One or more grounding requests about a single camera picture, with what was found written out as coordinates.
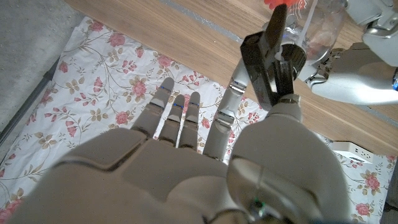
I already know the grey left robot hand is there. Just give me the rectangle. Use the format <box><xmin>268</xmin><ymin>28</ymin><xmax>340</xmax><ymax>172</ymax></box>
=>
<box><xmin>306</xmin><ymin>0</ymin><xmax>398</xmax><ymax>105</ymax></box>

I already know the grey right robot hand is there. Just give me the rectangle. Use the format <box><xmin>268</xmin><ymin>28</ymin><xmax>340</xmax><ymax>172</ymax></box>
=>
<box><xmin>9</xmin><ymin>57</ymin><xmax>352</xmax><ymax>224</ymax></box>

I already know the clear plastic dispenser bottle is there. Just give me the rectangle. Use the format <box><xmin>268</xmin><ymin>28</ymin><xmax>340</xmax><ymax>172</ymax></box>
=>
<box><xmin>264</xmin><ymin>0</ymin><xmax>346</xmax><ymax>66</ymax></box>

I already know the orange spiky stress ball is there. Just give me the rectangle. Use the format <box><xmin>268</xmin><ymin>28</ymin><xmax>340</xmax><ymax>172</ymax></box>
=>
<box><xmin>264</xmin><ymin>0</ymin><xmax>307</xmax><ymax>10</ymax></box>

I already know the white power strip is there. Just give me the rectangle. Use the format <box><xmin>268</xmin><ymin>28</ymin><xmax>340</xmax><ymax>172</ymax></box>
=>
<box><xmin>328</xmin><ymin>141</ymin><xmax>374</xmax><ymax>165</ymax></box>

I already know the floral backdrop cloth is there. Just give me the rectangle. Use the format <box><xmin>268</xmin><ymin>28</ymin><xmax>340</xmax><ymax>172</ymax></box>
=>
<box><xmin>0</xmin><ymin>16</ymin><xmax>398</xmax><ymax>224</ymax></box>

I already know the black backdrop stand pole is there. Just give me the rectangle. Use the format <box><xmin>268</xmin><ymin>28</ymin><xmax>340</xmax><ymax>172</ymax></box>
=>
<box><xmin>0</xmin><ymin>55</ymin><xmax>62</xmax><ymax>146</ymax></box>

